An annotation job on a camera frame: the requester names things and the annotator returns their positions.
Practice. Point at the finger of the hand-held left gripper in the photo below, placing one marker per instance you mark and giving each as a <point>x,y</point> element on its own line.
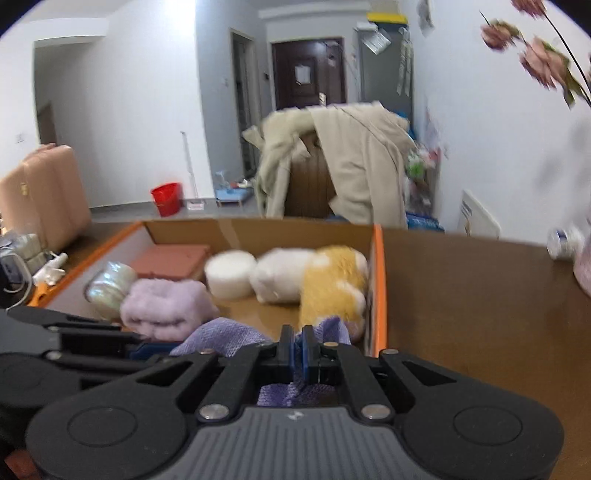
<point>141,351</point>
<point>41,318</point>

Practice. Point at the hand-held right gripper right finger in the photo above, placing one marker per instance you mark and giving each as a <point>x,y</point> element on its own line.
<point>305,353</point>

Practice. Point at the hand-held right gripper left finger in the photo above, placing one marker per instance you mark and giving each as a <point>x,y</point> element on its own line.
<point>289,353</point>

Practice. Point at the pink fluffy towel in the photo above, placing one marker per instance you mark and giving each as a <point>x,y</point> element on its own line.
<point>166,307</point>

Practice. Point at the yellow and white plush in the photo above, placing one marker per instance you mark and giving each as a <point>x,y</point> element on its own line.
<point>332,286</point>

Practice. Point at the purple mesh pouch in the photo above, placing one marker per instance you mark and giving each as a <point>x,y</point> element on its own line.
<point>217,334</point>

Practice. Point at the brick-red sponge block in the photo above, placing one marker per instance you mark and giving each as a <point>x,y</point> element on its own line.
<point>171,261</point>

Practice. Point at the orange cardboard box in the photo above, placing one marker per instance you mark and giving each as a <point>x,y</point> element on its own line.
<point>231,230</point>

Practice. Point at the small white plastic gadget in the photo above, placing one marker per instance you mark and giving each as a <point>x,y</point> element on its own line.
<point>51,268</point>

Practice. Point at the clear plastic container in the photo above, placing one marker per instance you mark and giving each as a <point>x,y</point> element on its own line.
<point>23,249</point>

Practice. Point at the pink hard-shell suitcase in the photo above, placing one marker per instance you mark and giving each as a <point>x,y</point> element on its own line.
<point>51,194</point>

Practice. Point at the red plastic bucket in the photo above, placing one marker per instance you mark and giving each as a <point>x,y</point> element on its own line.
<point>166,198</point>

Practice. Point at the brown wooden chair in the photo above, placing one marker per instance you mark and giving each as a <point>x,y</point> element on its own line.
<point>309,184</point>

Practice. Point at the blue printed box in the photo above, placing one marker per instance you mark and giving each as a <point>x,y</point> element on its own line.
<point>425,222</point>

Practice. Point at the white mop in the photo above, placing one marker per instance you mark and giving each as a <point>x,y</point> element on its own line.
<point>191,180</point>

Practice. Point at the beige coat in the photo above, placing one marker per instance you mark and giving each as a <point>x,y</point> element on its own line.
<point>364,166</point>

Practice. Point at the bundle of plastic bags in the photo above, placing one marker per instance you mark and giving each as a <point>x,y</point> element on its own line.
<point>422,175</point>

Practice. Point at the white flat board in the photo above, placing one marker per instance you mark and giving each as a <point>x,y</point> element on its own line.
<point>480,214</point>

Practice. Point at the white paper notice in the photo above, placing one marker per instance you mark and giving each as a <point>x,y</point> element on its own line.
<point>303,74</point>

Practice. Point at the grey refrigerator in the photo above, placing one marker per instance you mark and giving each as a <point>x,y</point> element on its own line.
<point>381,78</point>

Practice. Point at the speckled pink vase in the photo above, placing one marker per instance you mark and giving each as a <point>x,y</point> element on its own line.
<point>584,272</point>

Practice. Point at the dark wooden door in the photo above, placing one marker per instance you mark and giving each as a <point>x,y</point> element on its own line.
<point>323,60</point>

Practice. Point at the white folded umbrella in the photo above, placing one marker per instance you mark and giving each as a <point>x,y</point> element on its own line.
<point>405,67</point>

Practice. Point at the paper sheet on refrigerator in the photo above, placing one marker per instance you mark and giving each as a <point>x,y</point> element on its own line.
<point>376,43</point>

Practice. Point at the yellow box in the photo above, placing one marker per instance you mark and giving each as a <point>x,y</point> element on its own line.
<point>388,17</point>

